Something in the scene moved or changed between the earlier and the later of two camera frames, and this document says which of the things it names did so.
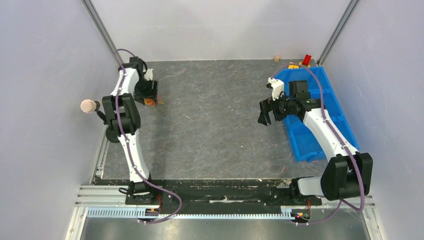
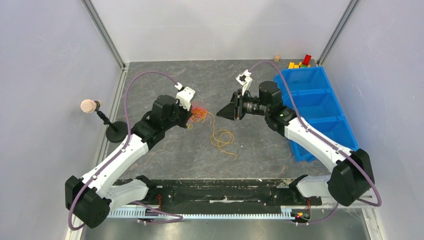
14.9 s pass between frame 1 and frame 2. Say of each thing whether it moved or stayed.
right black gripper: moved
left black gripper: moved
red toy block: stayed
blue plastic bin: stayed
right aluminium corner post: stayed
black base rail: stayed
